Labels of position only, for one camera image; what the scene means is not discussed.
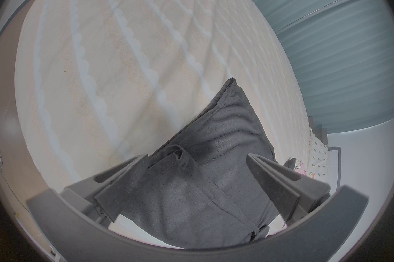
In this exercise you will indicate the grey bedside table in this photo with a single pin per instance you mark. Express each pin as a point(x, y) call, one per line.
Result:
point(317, 128)

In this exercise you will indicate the black polo shirt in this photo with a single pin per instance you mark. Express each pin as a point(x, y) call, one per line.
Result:
point(200, 193)

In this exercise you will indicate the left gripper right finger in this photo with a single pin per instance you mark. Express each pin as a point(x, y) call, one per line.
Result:
point(274, 190)

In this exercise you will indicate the bed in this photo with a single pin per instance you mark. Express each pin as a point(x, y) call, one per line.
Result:
point(138, 54)

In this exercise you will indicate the white printed garment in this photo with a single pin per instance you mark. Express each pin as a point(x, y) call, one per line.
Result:
point(298, 167)

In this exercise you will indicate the white printed pillow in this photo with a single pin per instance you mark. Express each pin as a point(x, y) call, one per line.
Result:
point(318, 159)

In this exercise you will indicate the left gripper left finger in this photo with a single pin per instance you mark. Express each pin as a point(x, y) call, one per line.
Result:
point(120, 193)

